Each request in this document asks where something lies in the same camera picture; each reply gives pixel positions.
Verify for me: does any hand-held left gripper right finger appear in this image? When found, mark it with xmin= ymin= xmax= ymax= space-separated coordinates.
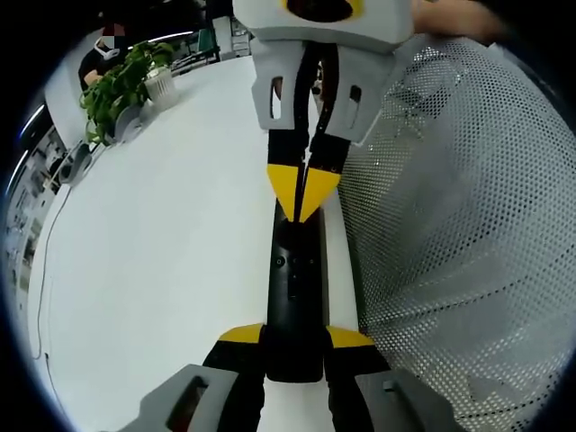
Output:
xmin=323 ymin=325 xmax=469 ymax=432

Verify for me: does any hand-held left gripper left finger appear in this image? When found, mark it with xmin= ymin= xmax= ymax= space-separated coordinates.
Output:
xmin=96 ymin=321 xmax=267 ymax=432

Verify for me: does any black remote control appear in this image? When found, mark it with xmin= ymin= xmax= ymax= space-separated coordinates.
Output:
xmin=264 ymin=200 xmax=329 ymax=384

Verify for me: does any person's right hand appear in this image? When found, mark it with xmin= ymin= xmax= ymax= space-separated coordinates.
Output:
xmin=411 ymin=0 xmax=510 ymax=46

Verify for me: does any white ribbed plant pot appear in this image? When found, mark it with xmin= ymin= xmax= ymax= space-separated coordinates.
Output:
xmin=142 ymin=67 xmax=177 ymax=110

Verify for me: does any grey neck-worn device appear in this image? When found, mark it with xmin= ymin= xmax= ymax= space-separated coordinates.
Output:
xmin=109 ymin=104 xmax=146 ymax=146
xmin=59 ymin=140 xmax=95 ymax=186

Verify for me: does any green leafy plant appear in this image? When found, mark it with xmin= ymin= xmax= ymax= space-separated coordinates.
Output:
xmin=79 ymin=39 xmax=176 ymax=146

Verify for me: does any black cable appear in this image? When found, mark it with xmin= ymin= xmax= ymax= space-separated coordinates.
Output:
xmin=30 ymin=179 xmax=74 ymax=362

